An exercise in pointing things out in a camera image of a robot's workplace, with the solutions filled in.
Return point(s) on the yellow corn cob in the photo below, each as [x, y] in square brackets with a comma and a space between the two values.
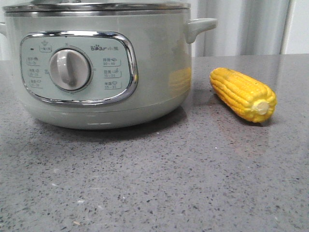
[249, 98]

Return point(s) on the glass pot lid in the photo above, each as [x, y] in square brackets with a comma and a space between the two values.
[95, 5]

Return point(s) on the pale green electric cooking pot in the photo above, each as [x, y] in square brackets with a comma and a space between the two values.
[93, 79]

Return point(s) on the white curtain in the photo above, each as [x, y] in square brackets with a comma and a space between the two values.
[215, 27]

